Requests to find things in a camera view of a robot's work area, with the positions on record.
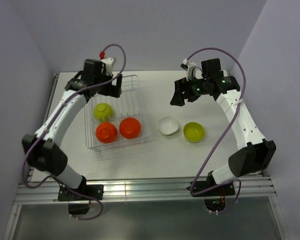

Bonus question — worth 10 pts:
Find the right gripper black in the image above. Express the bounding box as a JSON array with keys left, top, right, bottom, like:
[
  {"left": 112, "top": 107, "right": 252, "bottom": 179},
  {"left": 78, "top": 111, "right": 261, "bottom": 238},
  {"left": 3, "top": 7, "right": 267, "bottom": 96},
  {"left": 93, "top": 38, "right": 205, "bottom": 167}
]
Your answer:
[{"left": 170, "top": 73, "right": 210, "bottom": 106}]

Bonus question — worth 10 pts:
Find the green bowl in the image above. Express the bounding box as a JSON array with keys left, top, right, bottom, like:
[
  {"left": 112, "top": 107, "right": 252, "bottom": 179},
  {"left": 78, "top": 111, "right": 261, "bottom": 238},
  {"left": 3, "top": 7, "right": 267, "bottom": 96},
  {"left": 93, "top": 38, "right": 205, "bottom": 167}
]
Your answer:
[
  {"left": 183, "top": 122, "right": 206, "bottom": 143},
  {"left": 93, "top": 102, "right": 114, "bottom": 123}
]

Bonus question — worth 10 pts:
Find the white square bowl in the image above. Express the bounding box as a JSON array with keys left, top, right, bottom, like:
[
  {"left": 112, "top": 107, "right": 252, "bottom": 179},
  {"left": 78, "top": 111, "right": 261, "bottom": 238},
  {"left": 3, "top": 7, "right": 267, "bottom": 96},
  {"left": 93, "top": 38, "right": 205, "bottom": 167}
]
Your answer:
[{"left": 157, "top": 116, "right": 179, "bottom": 136}]

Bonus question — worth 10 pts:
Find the orange bowl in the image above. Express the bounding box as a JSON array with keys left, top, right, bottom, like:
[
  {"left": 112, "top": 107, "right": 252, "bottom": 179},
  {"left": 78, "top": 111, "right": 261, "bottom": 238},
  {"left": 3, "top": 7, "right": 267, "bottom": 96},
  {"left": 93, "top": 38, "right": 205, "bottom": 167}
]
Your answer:
[
  {"left": 95, "top": 122, "right": 118, "bottom": 144},
  {"left": 119, "top": 117, "right": 142, "bottom": 139}
]

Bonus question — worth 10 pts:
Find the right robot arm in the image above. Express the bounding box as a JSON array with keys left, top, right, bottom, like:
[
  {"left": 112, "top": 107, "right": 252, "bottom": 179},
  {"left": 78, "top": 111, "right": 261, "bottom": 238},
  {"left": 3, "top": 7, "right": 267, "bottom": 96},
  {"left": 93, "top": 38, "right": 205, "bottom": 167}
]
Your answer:
[{"left": 170, "top": 58, "right": 277, "bottom": 195}]

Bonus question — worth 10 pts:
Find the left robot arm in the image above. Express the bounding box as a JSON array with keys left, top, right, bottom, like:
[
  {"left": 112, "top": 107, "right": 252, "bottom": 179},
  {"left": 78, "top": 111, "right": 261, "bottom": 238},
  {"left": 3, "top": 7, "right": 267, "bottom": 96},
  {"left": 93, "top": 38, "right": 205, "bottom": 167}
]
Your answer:
[{"left": 22, "top": 57, "right": 122, "bottom": 200}]

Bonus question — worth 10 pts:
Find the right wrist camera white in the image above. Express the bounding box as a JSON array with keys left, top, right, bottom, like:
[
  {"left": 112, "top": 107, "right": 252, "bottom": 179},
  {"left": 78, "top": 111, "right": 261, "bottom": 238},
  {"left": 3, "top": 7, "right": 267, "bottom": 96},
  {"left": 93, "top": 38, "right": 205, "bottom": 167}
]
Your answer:
[{"left": 180, "top": 58, "right": 198, "bottom": 81}]

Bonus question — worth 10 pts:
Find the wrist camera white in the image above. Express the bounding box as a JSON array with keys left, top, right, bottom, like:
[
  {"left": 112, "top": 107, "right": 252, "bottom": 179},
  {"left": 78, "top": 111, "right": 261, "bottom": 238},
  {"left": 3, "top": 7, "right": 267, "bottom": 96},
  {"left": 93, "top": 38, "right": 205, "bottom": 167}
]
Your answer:
[
  {"left": 99, "top": 51, "right": 117, "bottom": 76},
  {"left": 180, "top": 58, "right": 198, "bottom": 81}
]

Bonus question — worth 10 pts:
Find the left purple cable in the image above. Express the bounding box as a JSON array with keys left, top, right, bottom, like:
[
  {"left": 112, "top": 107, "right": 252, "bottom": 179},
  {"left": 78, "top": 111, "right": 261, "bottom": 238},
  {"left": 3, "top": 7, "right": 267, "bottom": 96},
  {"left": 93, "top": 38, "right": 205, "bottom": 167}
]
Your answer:
[{"left": 22, "top": 43, "right": 127, "bottom": 221}]

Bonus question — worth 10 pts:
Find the purple cable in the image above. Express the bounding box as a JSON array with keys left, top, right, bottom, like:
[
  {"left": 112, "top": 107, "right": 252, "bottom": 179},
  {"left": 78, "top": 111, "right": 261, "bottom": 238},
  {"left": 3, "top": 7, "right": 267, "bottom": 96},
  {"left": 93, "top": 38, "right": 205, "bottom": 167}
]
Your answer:
[
  {"left": 22, "top": 43, "right": 127, "bottom": 221},
  {"left": 189, "top": 47, "right": 247, "bottom": 214}
]

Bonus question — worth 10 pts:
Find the wire dish rack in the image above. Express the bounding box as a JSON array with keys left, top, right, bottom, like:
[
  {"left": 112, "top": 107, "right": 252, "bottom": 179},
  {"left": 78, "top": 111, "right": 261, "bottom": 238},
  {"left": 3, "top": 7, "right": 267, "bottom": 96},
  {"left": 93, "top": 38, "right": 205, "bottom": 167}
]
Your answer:
[{"left": 84, "top": 74, "right": 151, "bottom": 153}]

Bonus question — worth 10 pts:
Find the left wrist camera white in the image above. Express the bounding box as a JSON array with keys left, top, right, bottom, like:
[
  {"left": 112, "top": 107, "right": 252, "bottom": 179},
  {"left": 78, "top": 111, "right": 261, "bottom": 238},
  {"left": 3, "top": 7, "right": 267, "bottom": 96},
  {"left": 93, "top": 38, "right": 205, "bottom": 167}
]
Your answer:
[{"left": 99, "top": 51, "right": 117, "bottom": 76}]

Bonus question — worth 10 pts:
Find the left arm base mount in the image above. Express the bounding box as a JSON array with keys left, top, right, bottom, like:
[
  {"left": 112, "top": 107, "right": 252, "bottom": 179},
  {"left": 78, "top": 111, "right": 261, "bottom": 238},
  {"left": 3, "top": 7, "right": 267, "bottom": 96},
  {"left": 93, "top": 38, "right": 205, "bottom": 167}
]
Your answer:
[{"left": 57, "top": 184, "right": 104, "bottom": 202}]

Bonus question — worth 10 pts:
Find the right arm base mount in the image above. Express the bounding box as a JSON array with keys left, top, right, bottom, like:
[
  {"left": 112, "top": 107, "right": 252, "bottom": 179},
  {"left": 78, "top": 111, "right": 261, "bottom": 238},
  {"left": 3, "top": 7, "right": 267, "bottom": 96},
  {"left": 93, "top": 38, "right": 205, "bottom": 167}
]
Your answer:
[{"left": 191, "top": 180, "right": 236, "bottom": 197}]

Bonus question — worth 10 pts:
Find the black box under rail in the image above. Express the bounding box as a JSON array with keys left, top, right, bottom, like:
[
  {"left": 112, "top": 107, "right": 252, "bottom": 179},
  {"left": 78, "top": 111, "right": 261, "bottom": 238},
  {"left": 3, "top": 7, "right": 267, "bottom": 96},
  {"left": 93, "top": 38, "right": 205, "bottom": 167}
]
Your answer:
[{"left": 68, "top": 203, "right": 90, "bottom": 216}]

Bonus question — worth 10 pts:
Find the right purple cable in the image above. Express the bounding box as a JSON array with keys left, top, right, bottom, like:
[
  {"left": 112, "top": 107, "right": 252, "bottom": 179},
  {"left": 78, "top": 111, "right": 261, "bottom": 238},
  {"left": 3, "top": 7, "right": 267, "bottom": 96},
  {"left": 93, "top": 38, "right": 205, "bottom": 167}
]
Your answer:
[{"left": 189, "top": 47, "right": 247, "bottom": 214}]

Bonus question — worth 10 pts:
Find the aluminium rail front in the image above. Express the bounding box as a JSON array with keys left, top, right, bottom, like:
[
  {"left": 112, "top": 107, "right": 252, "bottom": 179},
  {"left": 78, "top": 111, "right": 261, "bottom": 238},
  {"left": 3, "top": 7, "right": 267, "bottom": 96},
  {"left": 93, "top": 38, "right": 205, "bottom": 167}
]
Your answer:
[{"left": 13, "top": 175, "right": 276, "bottom": 205}]

